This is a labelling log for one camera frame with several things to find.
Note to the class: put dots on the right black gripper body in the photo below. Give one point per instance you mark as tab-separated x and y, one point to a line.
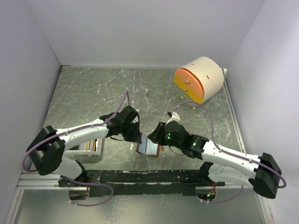
169	141

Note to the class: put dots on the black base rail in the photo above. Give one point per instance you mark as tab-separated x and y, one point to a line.
150	182

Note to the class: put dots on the brown leather card holder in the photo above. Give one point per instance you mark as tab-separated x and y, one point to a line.
147	147

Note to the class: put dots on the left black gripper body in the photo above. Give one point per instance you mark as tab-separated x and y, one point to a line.
131	131

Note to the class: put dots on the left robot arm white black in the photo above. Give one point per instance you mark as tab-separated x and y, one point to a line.
48	148

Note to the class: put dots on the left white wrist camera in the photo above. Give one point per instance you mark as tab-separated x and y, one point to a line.
136	118

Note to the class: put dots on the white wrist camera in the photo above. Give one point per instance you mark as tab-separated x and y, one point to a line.
173	116
136	118

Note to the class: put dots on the stack of cards in tray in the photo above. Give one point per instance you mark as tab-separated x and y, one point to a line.
89	146

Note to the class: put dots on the white card tray box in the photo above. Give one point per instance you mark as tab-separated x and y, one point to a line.
75	152

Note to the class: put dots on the cream round drawer cabinet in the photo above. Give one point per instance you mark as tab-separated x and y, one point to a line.
198	80

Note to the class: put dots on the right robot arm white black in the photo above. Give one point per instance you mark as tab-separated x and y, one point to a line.
262	173

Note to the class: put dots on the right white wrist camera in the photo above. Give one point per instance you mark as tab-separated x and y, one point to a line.
173	116

